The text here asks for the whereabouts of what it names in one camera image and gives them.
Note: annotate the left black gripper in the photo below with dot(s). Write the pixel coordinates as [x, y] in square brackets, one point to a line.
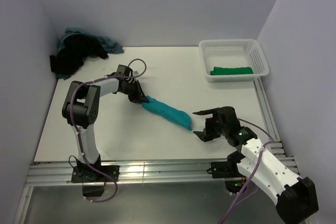
[138, 97]

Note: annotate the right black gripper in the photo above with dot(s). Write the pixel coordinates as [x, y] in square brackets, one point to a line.
[208, 134]

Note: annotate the teal t-shirt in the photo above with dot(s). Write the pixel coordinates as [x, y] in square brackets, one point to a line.
[169, 113]

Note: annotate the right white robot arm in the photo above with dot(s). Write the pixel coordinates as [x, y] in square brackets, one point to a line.
[295, 198]

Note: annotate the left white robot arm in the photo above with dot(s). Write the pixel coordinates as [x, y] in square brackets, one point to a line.
[80, 109]

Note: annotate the rolled green t-shirt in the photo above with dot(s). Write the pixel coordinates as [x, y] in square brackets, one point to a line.
[217, 71]

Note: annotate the black t-shirt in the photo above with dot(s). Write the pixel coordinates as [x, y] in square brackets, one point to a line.
[77, 48]

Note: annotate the white plastic basket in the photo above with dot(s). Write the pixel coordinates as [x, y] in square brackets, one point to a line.
[232, 53]

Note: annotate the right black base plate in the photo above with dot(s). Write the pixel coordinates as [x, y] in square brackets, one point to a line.
[223, 169]

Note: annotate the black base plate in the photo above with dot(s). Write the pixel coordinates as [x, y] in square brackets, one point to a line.
[223, 169]
[87, 175]

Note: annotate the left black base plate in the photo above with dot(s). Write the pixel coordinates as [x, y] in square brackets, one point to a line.
[87, 175]

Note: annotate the aluminium rail frame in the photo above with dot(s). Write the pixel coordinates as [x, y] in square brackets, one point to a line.
[160, 171]

